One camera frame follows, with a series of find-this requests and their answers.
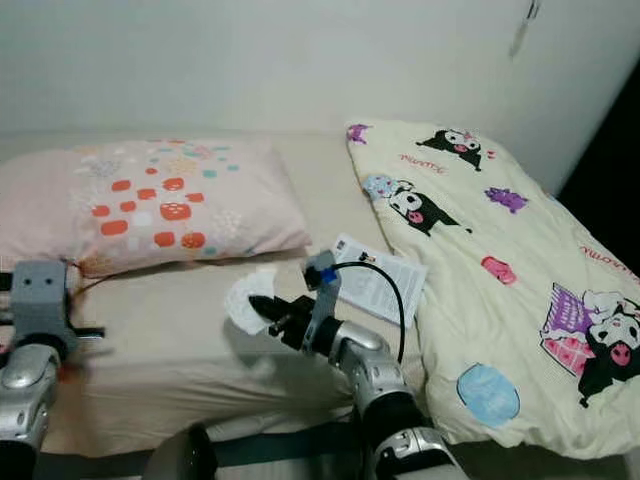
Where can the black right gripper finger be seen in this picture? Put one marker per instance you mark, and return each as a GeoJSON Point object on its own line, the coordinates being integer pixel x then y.
{"type": "Point", "coordinates": [272, 304]}
{"type": "Point", "coordinates": [274, 320]}

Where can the white tissue pad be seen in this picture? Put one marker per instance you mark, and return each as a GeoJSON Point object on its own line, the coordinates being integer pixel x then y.
{"type": "Point", "coordinates": [245, 295]}

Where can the pink pillow with orange dots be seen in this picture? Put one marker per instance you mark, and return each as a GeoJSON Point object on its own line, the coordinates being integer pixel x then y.
{"type": "Point", "coordinates": [190, 195]}

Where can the cream cartoon print duvet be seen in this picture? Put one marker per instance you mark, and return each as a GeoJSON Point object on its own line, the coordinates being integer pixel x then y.
{"type": "Point", "coordinates": [490, 250]}

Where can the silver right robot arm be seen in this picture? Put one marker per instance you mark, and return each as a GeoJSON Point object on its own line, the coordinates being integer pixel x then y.
{"type": "Point", "coordinates": [395, 400]}

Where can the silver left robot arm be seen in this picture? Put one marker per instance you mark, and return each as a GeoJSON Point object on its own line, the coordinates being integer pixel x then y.
{"type": "Point", "coordinates": [25, 400]}

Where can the bed with beige sheet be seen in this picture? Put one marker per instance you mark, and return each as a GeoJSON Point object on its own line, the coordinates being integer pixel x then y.
{"type": "Point", "coordinates": [200, 360]}

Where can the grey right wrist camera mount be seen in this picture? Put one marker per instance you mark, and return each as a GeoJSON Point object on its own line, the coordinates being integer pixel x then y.
{"type": "Point", "coordinates": [325, 295]}

